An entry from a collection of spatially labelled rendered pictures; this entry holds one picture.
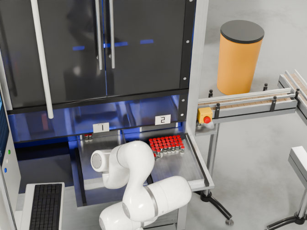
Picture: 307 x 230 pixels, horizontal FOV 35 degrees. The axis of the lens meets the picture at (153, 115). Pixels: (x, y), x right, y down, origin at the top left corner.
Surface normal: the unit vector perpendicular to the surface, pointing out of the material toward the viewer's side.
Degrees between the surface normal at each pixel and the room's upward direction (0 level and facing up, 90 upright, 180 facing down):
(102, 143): 0
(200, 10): 90
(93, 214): 90
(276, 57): 0
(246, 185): 0
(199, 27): 90
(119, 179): 89
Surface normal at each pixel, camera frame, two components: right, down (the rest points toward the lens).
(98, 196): 0.02, -0.77
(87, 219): 0.22, 0.62
